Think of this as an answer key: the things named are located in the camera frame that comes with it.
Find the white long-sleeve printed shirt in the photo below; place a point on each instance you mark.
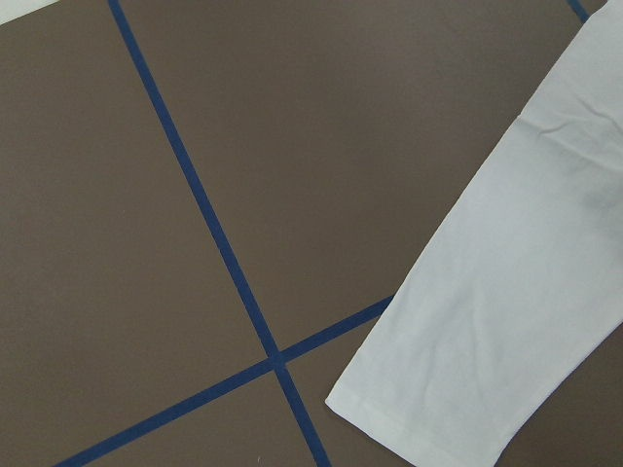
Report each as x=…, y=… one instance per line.
x=519, y=284

